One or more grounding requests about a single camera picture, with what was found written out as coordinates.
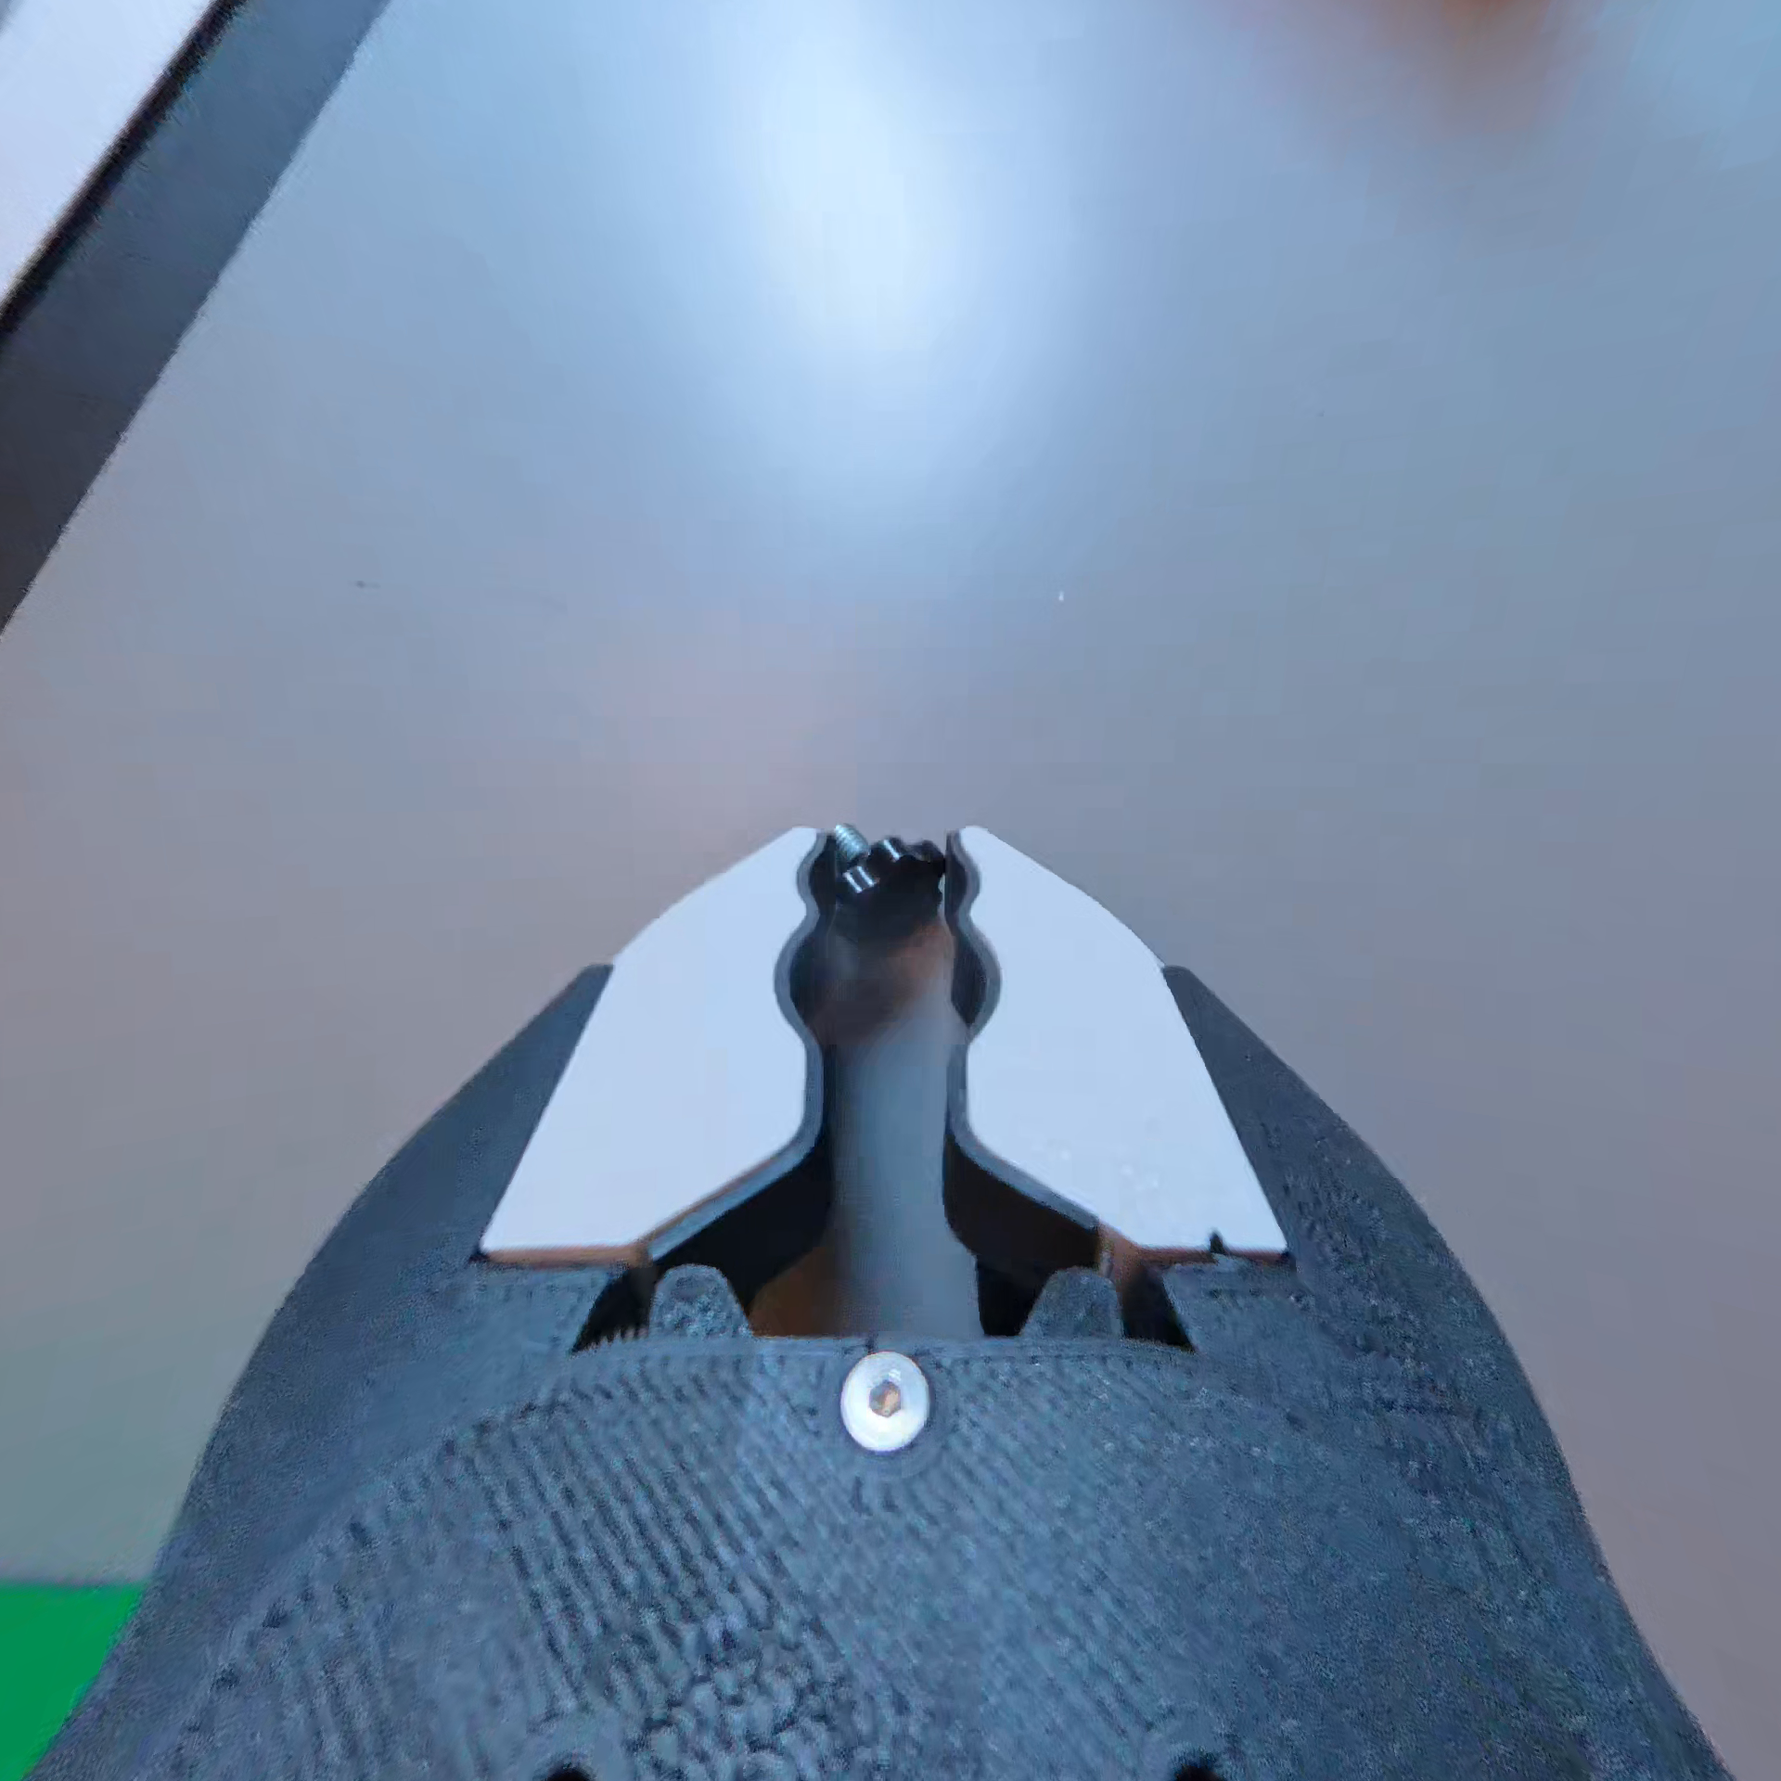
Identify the green plastic bin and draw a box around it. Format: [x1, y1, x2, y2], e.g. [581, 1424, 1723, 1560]
[0, 1579, 151, 1781]

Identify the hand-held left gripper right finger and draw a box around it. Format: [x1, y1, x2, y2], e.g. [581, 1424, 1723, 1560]
[945, 825, 1289, 1269]

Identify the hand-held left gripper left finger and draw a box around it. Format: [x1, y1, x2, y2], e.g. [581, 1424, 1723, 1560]
[478, 822, 825, 1268]

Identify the small black knob screw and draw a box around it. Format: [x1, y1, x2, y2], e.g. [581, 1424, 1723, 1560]
[821, 821, 949, 923]

